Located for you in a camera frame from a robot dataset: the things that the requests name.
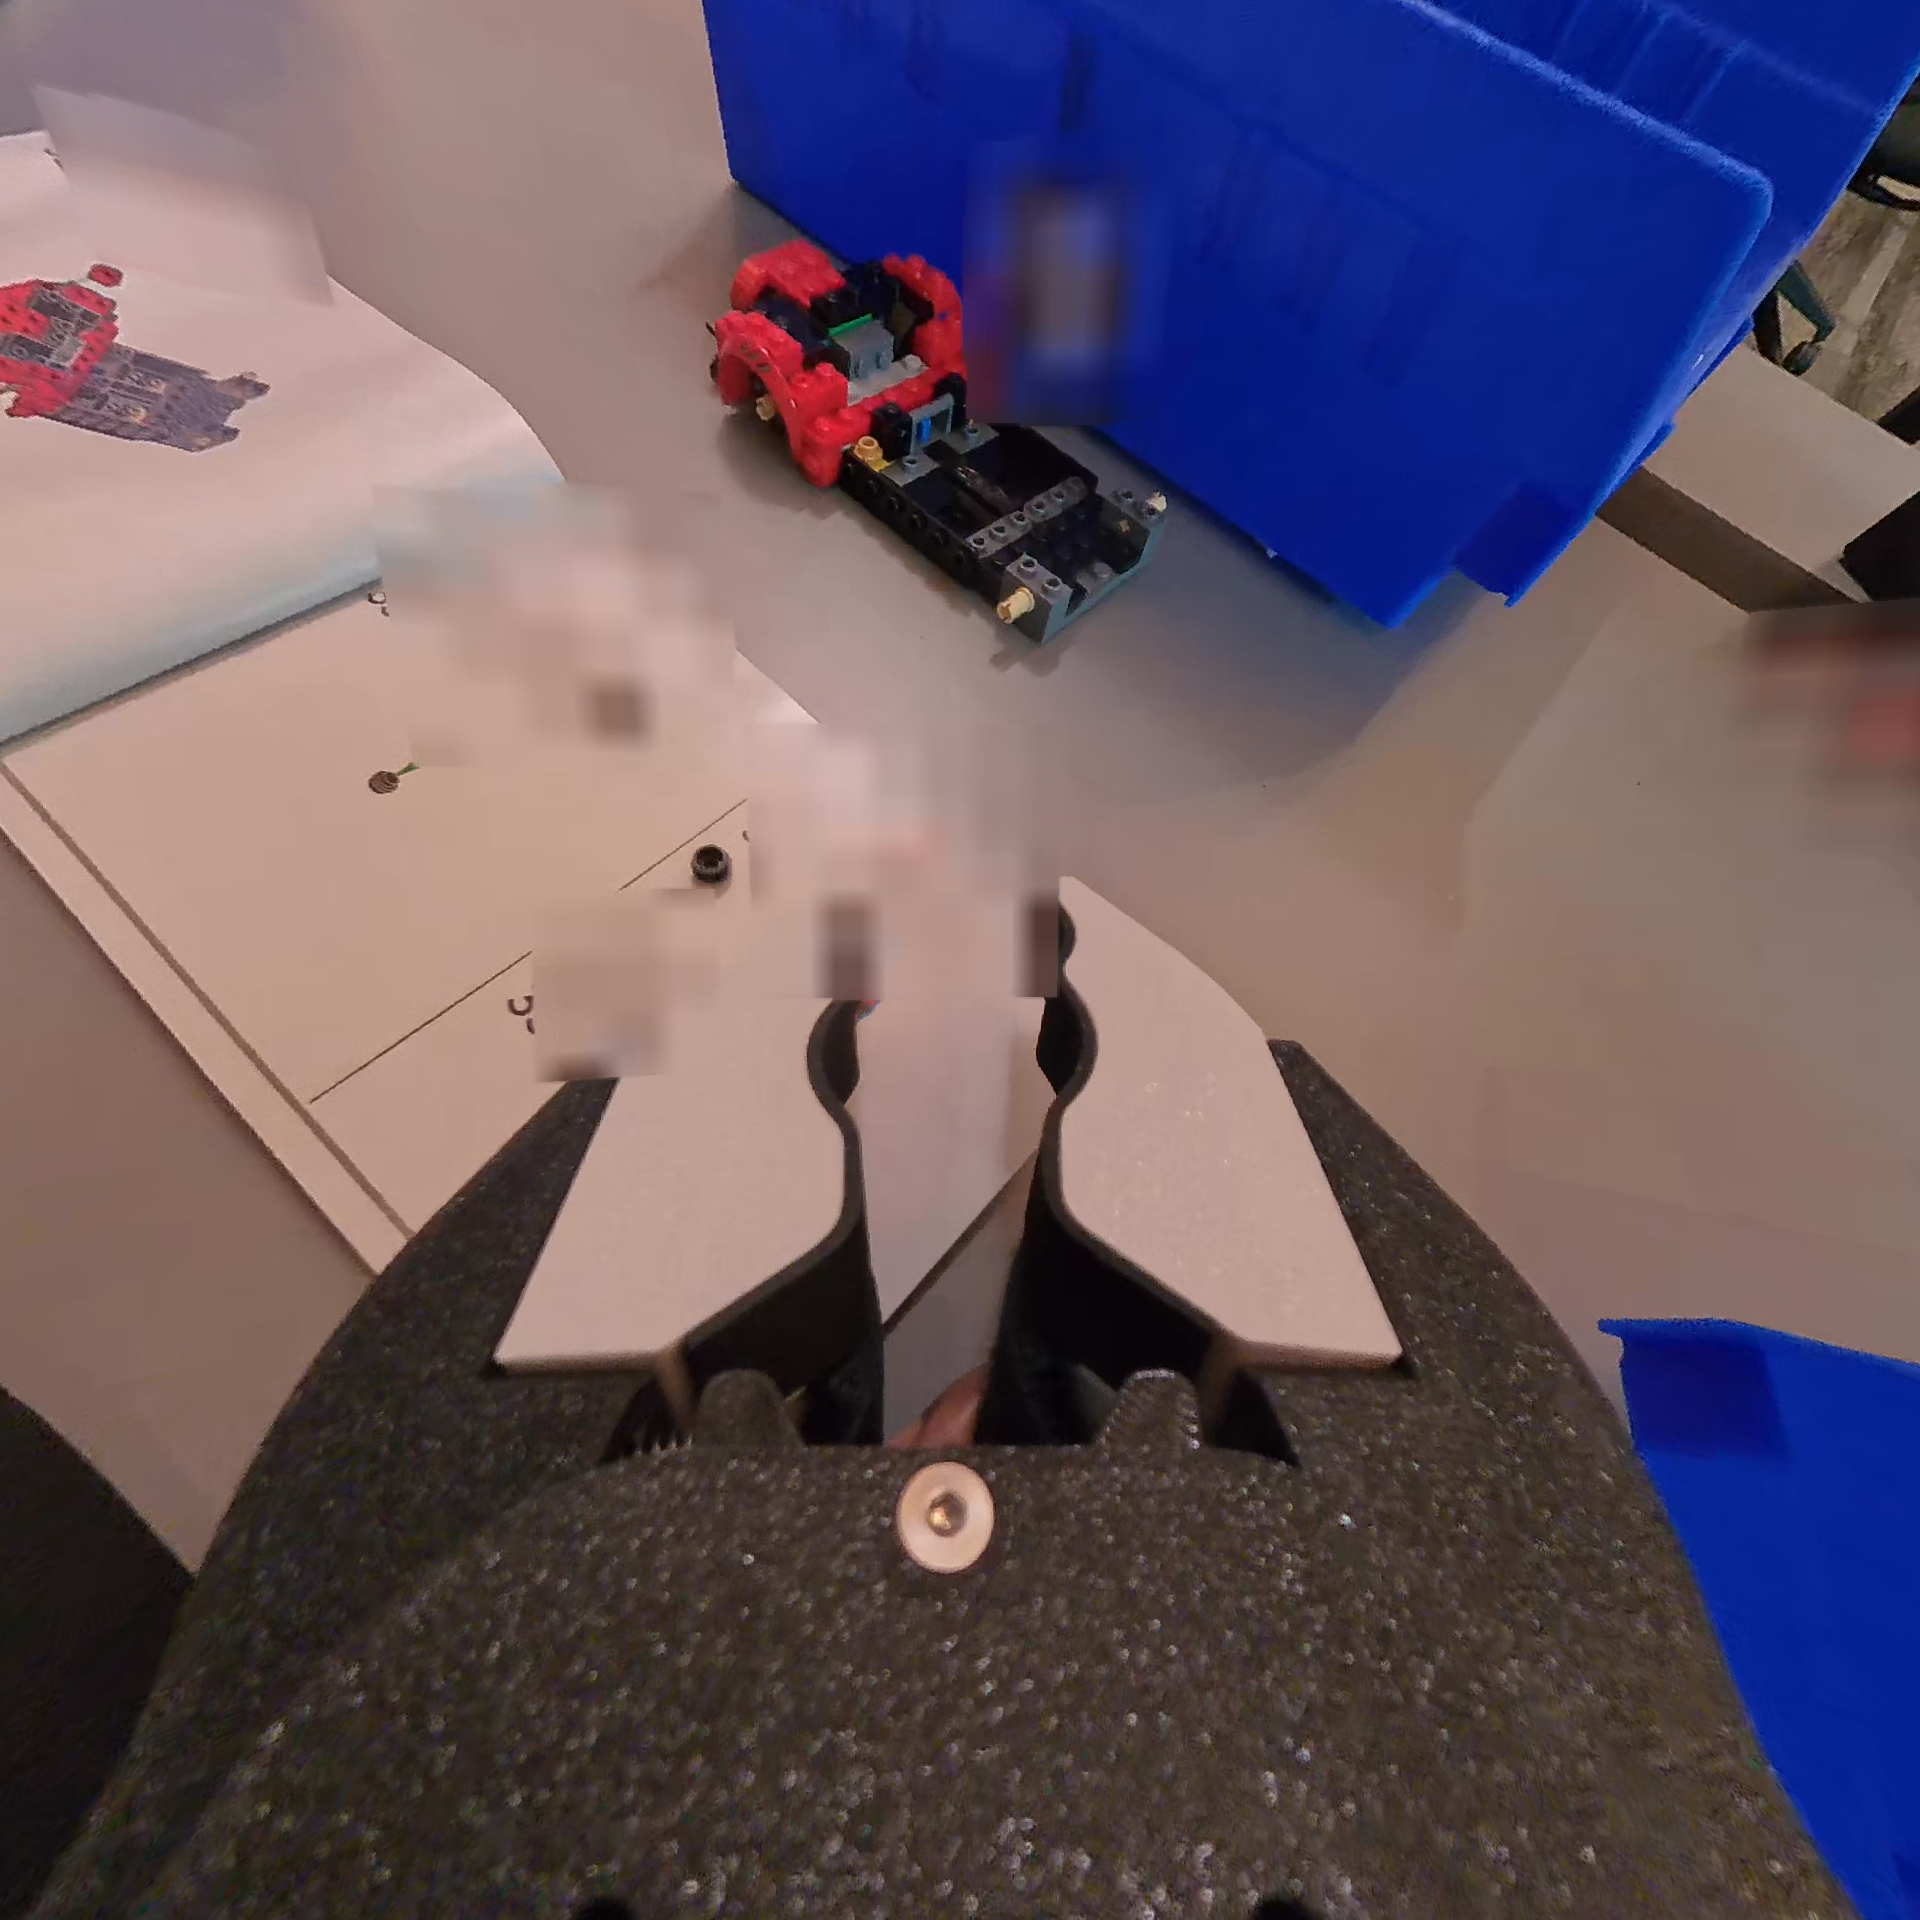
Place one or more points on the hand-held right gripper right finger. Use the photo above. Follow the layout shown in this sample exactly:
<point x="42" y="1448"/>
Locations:
<point x="1202" y="1184"/>

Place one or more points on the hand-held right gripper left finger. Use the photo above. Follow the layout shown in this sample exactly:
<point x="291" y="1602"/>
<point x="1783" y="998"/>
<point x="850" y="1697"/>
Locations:
<point x="723" y="1184"/>

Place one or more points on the small round black lego piece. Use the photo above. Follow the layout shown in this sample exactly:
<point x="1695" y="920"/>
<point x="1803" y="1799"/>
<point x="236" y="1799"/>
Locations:
<point x="708" y="862"/>

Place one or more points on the red and black lego car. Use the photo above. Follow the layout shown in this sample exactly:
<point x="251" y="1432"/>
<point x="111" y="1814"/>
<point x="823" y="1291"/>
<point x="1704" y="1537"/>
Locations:
<point x="795" y="389"/>

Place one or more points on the lego instruction booklet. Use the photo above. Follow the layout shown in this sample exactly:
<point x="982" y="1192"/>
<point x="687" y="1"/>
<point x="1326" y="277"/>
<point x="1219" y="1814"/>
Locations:
<point x="228" y="525"/>

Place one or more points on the person's right hand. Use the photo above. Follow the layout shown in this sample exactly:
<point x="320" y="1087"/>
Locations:
<point x="936" y="1420"/>

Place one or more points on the black rounded object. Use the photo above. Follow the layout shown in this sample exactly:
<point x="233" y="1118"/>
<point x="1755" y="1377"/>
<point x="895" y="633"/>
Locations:
<point x="75" y="1652"/>

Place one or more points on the blue divided storage bin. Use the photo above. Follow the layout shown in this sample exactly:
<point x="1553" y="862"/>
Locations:
<point x="1348" y="226"/>

